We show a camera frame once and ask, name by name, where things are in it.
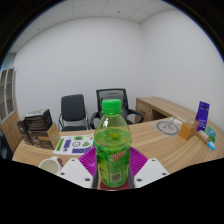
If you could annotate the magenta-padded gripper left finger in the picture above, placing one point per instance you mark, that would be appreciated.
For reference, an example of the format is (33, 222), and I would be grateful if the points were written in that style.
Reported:
(75, 171)

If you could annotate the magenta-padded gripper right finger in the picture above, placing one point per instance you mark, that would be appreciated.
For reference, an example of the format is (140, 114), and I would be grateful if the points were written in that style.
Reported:
(151, 170)

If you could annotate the green drink bottle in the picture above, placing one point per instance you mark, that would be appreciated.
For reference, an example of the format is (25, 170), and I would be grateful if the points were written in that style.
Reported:
(111, 150)

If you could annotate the white and pink cup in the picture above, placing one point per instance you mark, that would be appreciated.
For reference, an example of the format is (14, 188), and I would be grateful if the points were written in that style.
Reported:
(49, 165)

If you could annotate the white sticker sheet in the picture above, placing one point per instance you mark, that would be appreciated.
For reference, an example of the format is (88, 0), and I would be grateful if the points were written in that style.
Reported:
(71, 145)

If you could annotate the brown open-flap cardboard box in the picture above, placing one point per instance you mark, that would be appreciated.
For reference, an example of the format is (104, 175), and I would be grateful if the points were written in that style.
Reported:
(41, 138)

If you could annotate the orange box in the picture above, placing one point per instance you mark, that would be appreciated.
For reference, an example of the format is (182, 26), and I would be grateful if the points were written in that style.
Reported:
(187, 130)

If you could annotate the black mesh office chair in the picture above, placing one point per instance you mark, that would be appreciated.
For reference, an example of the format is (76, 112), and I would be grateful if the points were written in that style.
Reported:
(131, 115)

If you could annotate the small tan box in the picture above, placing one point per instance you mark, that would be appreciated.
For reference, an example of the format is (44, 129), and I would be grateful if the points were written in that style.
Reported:
(202, 136)

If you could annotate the wooden side desk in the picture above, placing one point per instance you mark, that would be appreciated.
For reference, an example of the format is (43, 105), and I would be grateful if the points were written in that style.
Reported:
(150, 108)

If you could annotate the dark cardboard box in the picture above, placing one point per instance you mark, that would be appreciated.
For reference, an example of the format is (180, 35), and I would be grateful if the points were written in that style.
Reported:
(38, 120)

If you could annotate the black padded chair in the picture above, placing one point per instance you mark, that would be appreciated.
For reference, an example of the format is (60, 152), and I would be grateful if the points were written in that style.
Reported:
(72, 108)

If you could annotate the small blue packet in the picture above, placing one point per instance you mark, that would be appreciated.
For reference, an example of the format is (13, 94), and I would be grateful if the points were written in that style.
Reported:
(211, 145)

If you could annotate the green box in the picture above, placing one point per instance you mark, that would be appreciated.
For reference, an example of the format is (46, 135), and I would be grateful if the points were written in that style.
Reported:
(210, 133)

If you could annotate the purple box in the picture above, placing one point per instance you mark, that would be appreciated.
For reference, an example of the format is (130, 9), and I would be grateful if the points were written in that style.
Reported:
(202, 115)

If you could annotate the wooden shelf cabinet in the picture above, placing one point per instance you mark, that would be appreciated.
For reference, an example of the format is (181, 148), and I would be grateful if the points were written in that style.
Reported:
(8, 126)

